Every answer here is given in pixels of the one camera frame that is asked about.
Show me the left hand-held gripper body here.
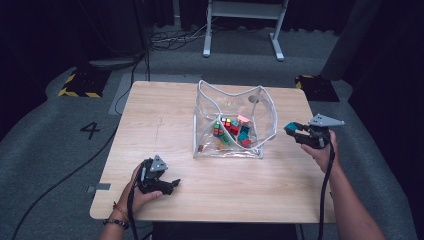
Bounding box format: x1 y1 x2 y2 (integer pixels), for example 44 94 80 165
136 154 169 195

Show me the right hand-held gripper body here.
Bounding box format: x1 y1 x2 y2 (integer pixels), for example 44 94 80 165
301 113 345 150

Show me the clear plastic bag white trim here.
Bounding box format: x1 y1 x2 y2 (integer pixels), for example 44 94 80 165
192 79 278 160

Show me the multicoloured puzzle cube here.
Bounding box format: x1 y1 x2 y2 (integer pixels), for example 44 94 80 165
213 117 232 138

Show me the person's right hand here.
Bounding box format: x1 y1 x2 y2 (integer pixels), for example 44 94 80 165
301 129 341 174

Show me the person's left hand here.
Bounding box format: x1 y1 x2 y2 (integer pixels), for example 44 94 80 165
118 164 164 216

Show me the black yellow striped base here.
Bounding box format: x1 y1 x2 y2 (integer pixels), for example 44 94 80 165
58 66 113 99
294 74 340 103

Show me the grey tape piece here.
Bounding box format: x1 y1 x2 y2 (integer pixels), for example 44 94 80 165
87 182 112 194

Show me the grey curtain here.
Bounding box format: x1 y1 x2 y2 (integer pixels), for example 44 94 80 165
321 0 383 81

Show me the grey stand base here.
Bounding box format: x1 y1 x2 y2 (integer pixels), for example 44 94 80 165
88 57 146 71

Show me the black stand pole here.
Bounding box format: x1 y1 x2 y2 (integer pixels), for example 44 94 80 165
133 0 152 82

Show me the left hand-held gripper black cable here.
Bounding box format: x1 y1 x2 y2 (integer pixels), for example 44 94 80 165
126 184 140 240

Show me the hand-held gripper black cable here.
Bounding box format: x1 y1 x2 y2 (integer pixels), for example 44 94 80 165
126 184 140 240
316 139 336 240

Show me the orange string bracelet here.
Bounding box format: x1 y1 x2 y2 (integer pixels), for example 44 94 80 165
112 200 130 221

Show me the dark bead bracelet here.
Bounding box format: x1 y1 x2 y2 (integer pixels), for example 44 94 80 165
101 218 129 231

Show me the right hand-held gripper black cable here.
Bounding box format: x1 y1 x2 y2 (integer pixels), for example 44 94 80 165
316 139 336 240

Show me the black floor cable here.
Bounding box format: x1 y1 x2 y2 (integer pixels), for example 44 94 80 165
114 54 143 116
11 126 119 240

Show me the white metal stand frame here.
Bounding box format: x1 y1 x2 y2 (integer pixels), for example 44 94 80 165
202 0 290 62

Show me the bundle of floor cables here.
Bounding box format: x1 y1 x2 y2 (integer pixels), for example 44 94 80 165
148 18 214 52

